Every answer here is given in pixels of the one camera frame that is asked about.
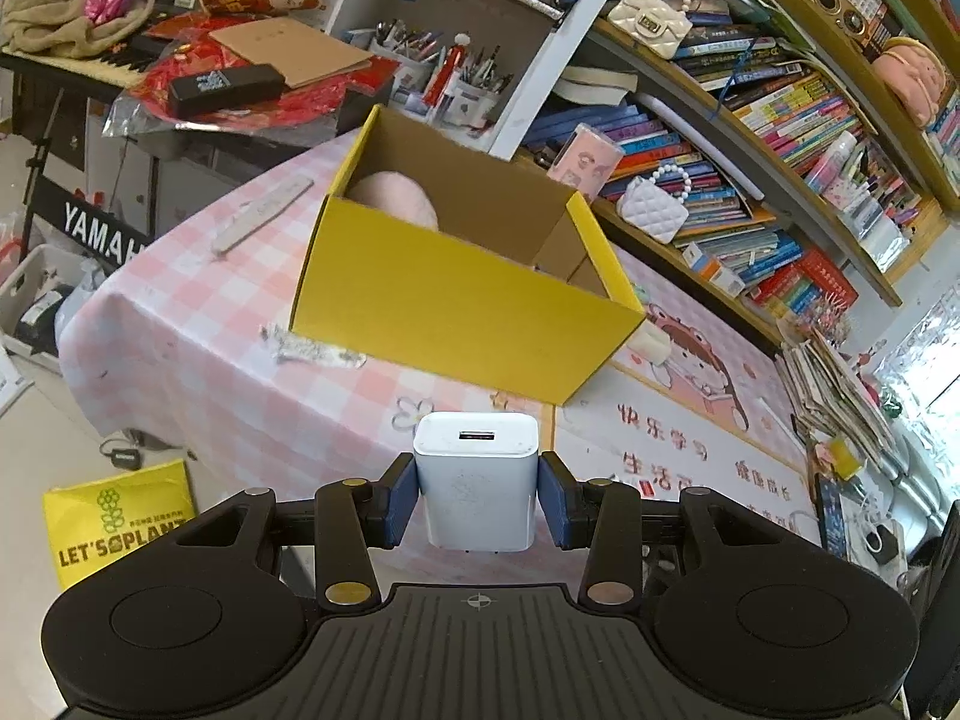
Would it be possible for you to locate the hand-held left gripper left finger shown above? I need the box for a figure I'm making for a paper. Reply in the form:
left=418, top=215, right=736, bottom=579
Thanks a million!
left=176, top=454, right=421, bottom=612

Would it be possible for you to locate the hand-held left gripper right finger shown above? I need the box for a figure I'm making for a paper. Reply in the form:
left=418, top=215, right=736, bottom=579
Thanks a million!
left=538, top=450, right=781, bottom=612

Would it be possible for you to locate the white usb charger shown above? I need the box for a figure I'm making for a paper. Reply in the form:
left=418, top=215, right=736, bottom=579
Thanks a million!
left=412, top=412, right=541, bottom=556

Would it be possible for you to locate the yellow cardboard box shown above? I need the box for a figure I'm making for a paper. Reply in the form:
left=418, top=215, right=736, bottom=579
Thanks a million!
left=289, top=105, right=647, bottom=407

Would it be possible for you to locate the large pink plush toy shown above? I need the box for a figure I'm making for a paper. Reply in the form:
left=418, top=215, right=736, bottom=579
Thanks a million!
left=346, top=171, right=442, bottom=233

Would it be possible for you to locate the crumpled silver wrapper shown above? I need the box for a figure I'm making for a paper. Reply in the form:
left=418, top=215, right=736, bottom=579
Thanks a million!
left=259, top=322, right=368, bottom=368

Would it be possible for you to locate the pink checked tablecloth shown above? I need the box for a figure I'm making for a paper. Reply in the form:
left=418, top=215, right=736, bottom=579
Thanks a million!
left=56, top=124, right=826, bottom=593

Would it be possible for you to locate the black smartphone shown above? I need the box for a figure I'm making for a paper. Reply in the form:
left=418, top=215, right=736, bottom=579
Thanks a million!
left=814, top=474, right=852, bottom=560

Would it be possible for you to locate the white blue small carton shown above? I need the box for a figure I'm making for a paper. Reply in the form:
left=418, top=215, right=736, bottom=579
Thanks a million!
left=686, top=244, right=747, bottom=297

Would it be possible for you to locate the yellow printed bag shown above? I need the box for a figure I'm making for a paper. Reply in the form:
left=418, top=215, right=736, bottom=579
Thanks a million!
left=43, top=459, right=197, bottom=592

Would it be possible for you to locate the yellow paper pad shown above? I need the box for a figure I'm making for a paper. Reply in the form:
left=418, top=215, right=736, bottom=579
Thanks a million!
left=821, top=439, right=863, bottom=481

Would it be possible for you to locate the stack of paper booklets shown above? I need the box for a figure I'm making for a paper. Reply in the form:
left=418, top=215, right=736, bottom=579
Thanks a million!
left=776, top=334, right=901, bottom=481

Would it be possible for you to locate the white ruler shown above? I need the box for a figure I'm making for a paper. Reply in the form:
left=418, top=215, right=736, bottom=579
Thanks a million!
left=210, top=174, right=314, bottom=256

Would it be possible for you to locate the pink floral ornament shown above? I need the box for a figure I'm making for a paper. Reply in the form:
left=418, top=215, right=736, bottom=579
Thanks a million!
left=806, top=289, right=856, bottom=335

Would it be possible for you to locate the pink sticker tumbler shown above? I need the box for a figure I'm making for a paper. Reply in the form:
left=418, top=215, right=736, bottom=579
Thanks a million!
left=546, top=124, right=625, bottom=203

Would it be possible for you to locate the wooden bookshelf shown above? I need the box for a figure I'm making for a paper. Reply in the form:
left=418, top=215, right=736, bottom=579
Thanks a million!
left=510, top=0, right=960, bottom=361

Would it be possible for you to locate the black chair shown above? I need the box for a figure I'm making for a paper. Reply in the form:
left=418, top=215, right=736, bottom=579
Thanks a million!
left=900, top=499, right=960, bottom=720

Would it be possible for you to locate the black electronic keyboard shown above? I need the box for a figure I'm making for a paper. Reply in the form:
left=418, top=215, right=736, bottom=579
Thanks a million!
left=0, top=30, right=196, bottom=271

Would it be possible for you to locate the white pen container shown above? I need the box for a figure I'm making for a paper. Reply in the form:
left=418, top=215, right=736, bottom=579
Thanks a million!
left=851, top=214, right=908, bottom=271

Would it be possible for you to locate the thick cream paperback book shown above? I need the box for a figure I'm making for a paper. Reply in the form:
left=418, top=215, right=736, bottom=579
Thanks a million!
left=553, top=66, right=638, bottom=107

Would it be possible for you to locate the white plastic crate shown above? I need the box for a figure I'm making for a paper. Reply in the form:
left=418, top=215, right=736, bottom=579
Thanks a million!
left=0, top=246, right=87, bottom=361

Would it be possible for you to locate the red tassel ornament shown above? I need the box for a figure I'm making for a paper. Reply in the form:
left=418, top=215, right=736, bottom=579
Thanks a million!
left=421, top=34, right=470, bottom=110

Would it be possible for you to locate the pastel bottle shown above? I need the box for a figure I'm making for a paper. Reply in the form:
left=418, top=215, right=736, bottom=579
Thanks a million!
left=806, top=131, right=860, bottom=192

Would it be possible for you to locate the black long box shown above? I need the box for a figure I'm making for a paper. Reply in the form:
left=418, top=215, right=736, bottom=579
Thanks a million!
left=166, top=64, right=286, bottom=119

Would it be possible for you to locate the clear pen organizer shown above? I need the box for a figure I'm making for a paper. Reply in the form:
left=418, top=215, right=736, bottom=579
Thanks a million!
left=825, top=142, right=923, bottom=230

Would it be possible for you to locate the white shelf unit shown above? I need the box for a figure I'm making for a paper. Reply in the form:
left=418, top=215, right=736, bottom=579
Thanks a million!
left=322, top=0, right=646, bottom=162

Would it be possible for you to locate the brown cardboard sheet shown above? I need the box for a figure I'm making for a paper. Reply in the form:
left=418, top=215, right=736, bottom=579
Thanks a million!
left=208, top=19, right=374, bottom=89

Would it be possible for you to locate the red festive paper pile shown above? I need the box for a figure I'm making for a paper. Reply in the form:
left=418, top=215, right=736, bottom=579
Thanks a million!
left=124, top=11, right=398, bottom=136

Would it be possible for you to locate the pink plush doll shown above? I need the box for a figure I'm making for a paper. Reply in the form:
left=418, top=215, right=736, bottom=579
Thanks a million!
left=870, top=36, right=946, bottom=128

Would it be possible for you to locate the tan small speaker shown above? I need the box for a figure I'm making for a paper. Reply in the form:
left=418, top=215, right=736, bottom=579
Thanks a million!
left=806, top=0, right=875, bottom=35

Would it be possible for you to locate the brown fuzzy cloth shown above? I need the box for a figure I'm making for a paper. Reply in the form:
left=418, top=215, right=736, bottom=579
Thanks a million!
left=0, top=0, right=158, bottom=61

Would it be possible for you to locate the white quilted pearl-handle handbag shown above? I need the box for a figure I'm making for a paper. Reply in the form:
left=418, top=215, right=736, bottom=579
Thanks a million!
left=615, top=165, right=692, bottom=245

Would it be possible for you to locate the blue cord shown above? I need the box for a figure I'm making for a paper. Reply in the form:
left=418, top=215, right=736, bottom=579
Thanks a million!
left=716, top=49, right=755, bottom=117

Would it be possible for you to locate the cream quilted pearl-handle handbag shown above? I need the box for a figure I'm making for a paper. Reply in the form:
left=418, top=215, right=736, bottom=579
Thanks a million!
left=606, top=0, right=695, bottom=61

